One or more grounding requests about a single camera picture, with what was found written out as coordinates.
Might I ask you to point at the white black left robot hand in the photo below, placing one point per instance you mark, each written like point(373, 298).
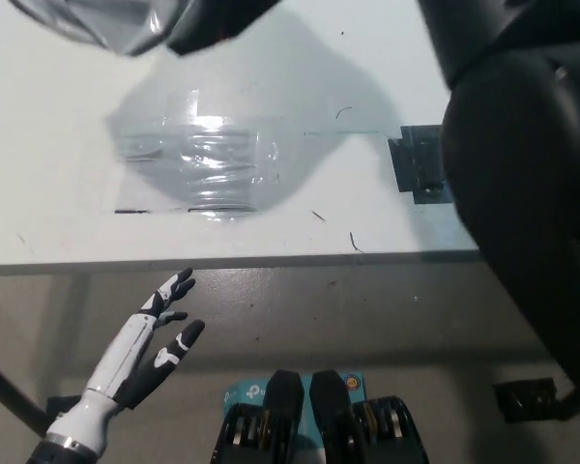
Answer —
point(135, 357)

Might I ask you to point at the grey and black plastic bag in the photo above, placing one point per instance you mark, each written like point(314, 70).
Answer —
point(125, 24)

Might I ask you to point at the teal router box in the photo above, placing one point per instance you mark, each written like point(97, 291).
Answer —
point(246, 394)

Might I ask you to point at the black slanted table leg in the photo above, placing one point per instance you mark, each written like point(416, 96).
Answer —
point(9, 391)

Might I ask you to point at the clear tape patch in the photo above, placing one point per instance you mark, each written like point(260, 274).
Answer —
point(208, 169)

